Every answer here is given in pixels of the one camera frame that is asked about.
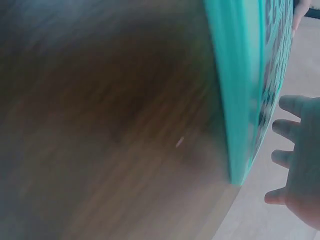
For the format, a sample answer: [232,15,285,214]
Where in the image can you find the person's left hand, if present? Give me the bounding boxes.
[291,0,311,39]

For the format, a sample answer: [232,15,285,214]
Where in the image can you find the teal plastic basket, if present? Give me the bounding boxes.
[203,0,297,186]

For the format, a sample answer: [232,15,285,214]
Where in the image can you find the person's right hand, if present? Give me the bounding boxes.
[264,95,320,240]

